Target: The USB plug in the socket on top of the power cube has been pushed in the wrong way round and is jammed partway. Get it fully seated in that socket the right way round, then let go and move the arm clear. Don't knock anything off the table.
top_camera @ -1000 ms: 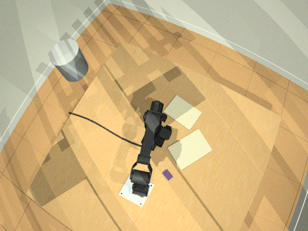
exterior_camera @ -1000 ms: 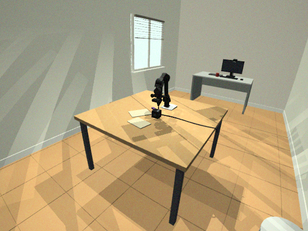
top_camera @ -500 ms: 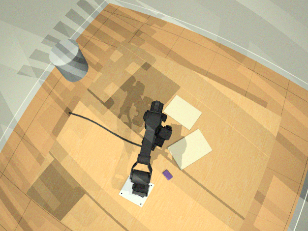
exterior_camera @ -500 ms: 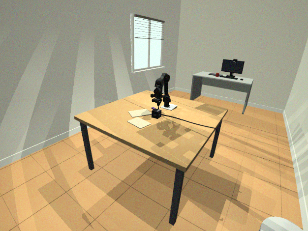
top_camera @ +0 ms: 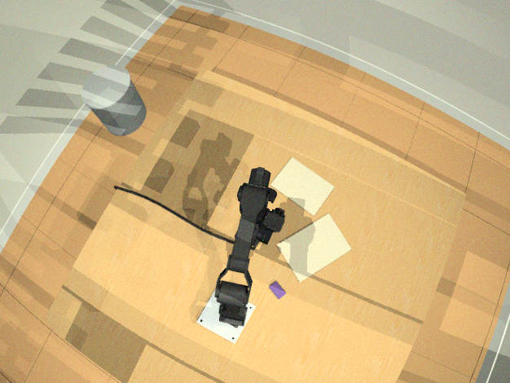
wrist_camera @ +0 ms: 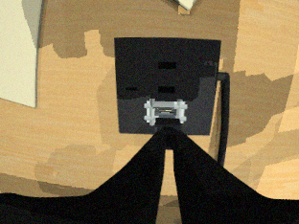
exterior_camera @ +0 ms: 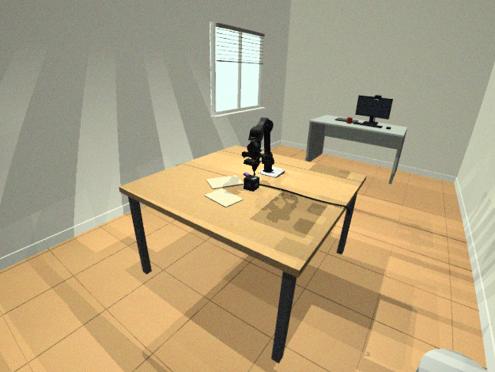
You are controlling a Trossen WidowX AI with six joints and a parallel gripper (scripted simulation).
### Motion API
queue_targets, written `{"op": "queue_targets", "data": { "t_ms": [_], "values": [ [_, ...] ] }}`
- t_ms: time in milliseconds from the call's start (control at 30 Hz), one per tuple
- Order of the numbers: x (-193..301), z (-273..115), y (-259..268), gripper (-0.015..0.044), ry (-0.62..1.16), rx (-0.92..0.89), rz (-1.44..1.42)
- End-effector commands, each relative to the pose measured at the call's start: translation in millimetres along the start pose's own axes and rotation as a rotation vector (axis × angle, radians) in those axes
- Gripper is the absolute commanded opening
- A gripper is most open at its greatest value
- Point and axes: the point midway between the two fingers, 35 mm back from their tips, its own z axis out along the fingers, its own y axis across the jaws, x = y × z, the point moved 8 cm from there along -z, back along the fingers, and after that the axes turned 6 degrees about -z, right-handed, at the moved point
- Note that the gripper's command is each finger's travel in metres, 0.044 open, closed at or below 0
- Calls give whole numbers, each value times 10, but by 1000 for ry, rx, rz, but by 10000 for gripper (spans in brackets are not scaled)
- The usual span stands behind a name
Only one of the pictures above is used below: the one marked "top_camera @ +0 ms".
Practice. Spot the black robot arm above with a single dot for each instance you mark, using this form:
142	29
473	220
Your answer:
253	197

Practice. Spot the purple rectangular block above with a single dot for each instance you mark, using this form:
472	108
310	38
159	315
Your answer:
277	290

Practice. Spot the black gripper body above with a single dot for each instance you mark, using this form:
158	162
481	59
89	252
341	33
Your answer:
272	197

